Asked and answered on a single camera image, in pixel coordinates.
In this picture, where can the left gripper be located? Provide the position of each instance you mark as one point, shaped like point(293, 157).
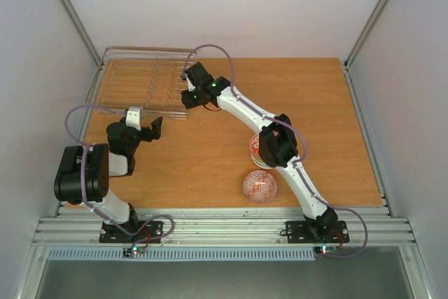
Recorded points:
point(157, 130)

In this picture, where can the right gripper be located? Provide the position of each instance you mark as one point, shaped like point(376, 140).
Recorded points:
point(191, 99)

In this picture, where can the chrome wire dish rack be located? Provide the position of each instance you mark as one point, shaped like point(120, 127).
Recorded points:
point(149, 78)

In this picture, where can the red floral pattern bowl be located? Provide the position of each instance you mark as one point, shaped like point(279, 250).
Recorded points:
point(254, 146)

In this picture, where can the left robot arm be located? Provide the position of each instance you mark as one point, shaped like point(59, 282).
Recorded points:
point(84, 172)

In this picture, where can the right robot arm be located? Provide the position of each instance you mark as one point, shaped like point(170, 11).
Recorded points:
point(278, 147)

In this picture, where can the green and white bowl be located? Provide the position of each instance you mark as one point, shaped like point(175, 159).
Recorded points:
point(259, 162)

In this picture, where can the red geometric pattern bowl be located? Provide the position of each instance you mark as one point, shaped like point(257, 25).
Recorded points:
point(260, 186)

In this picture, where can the left controller board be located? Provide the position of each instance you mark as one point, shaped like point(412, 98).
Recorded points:
point(132, 252)

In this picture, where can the controller board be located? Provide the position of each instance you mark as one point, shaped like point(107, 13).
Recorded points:
point(325, 250)
point(132, 252)

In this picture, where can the right controller board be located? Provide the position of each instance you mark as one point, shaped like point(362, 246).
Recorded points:
point(325, 250)

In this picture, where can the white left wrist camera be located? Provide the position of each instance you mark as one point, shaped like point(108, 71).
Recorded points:
point(133, 117)

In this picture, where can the slotted grey cable duct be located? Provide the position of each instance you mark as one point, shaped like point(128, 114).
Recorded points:
point(184, 254)

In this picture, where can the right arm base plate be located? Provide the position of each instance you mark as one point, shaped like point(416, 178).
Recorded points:
point(297, 232)

